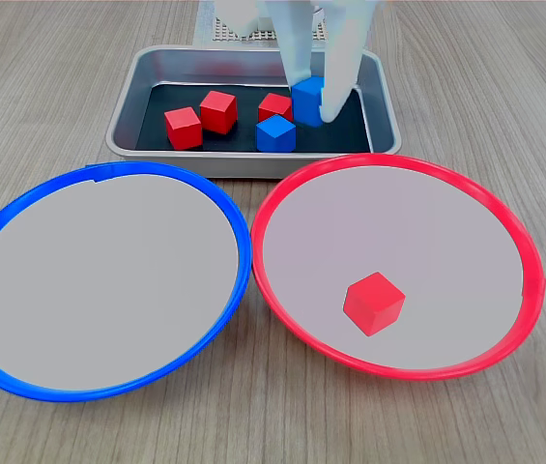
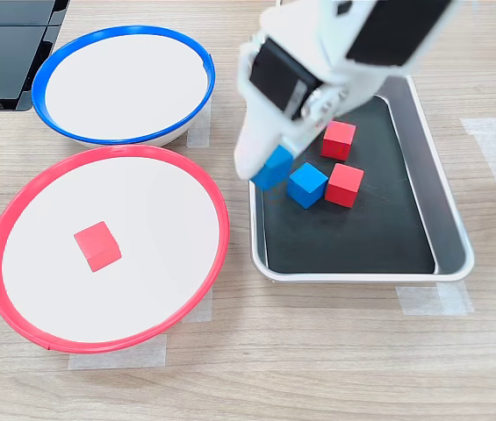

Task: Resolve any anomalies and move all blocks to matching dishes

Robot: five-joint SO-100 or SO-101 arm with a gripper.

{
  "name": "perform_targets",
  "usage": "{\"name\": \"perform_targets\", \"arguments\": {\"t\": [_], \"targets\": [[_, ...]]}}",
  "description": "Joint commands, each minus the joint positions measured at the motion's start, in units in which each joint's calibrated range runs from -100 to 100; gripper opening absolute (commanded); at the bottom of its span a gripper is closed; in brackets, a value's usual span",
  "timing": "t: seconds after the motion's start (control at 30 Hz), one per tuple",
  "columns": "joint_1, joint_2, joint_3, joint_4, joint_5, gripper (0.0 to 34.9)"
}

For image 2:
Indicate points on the small red cube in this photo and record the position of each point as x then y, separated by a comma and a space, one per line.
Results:
344, 186
338, 140
98, 247

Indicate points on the small blue cube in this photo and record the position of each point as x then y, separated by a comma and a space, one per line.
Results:
306, 186
276, 171

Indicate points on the blue rimmed white plate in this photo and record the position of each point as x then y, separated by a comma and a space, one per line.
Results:
124, 87

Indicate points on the translucent tape strip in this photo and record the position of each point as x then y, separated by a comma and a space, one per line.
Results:
197, 309
432, 300
199, 131
116, 357

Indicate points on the red rimmed white plate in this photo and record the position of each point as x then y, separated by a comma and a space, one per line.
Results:
164, 219

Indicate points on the black tray mat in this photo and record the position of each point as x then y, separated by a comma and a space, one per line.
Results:
340, 237

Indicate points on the steel tray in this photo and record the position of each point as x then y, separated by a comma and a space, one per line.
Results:
445, 175

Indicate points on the wide pale tape sheet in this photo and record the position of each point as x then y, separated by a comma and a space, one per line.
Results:
493, 175

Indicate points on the black glossy flat case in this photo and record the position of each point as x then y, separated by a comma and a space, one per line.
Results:
6, 66

